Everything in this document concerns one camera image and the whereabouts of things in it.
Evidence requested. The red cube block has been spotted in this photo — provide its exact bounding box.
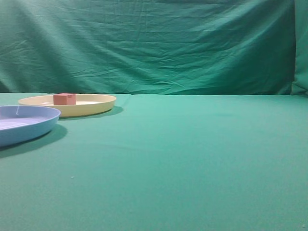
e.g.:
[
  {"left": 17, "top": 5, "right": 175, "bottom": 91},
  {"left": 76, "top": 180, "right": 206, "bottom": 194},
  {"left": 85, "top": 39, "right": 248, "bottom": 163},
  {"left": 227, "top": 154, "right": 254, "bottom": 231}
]
[{"left": 53, "top": 93, "right": 76, "bottom": 105}]

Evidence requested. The yellow plastic plate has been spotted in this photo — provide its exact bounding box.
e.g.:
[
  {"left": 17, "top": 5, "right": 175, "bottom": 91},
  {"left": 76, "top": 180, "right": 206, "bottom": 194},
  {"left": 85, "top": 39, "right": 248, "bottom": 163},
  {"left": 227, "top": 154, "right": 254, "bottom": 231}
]
[{"left": 18, "top": 94, "right": 116, "bottom": 117}]

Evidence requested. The light blue plastic plate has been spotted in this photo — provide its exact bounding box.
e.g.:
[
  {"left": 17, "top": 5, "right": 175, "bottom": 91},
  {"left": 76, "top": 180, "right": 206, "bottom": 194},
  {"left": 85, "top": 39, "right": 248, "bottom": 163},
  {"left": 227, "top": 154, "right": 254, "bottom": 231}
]
[{"left": 0, "top": 105, "right": 61, "bottom": 147}]

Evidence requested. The green table cloth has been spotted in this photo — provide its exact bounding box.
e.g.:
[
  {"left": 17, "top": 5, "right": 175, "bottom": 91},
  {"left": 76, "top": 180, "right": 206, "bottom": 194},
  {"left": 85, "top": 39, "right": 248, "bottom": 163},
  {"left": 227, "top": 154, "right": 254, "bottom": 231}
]
[{"left": 0, "top": 94, "right": 308, "bottom": 231}]

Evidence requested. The green backdrop cloth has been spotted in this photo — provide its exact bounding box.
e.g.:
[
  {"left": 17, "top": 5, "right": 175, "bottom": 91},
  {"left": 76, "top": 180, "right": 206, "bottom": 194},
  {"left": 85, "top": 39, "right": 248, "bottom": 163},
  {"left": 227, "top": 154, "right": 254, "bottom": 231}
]
[{"left": 0, "top": 0, "right": 308, "bottom": 95}]

